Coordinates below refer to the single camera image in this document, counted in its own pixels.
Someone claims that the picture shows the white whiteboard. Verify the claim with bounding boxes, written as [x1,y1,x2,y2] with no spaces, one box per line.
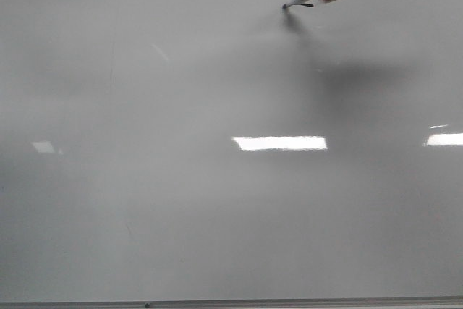
[1,0,462,302]

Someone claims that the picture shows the aluminium whiteboard frame edge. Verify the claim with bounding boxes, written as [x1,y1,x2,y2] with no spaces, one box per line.
[1,296,462,308]

